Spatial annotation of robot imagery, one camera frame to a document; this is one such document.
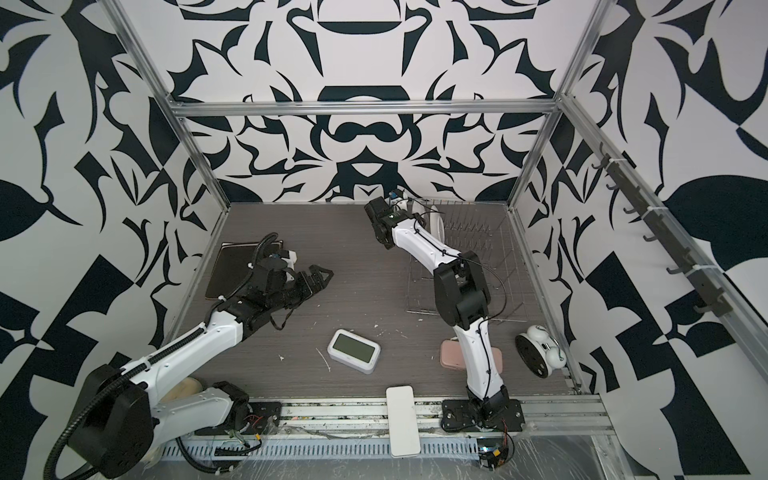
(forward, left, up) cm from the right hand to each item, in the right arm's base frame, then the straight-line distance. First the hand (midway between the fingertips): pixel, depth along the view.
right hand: (420, 220), depth 95 cm
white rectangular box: (-52, +7, -12) cm, 54 cm away
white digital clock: (-36, +20, -11) cm, 43 cm away
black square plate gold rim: (-5, +63, -13) cm, 64 cm away
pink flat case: (-36, -7, -16) cm, 40 cm away
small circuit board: (-58, -14, -17) cm, 62 cm away
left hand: (-19, +27, +1) cm, 33 cm away
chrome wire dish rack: (+5, -25, -10) cm, 27 cm away
